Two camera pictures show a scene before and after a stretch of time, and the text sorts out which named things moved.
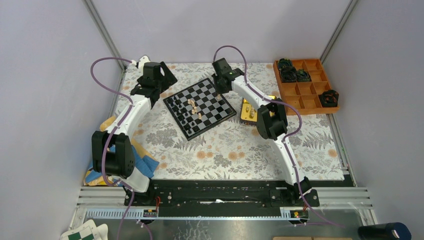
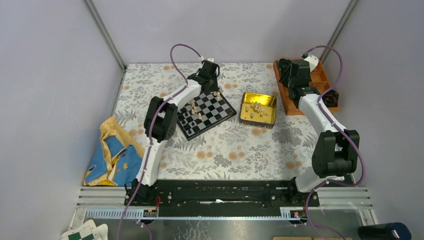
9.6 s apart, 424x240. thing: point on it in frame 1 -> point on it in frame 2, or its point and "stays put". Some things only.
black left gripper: (167, 80) -> (212, 87)
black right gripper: (219, 91) -> (283, 78)
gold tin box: (249, 113) stays put
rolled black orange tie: (329, 98) stays put
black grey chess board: (199, 108) stays put
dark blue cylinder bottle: (393, 231) stays put
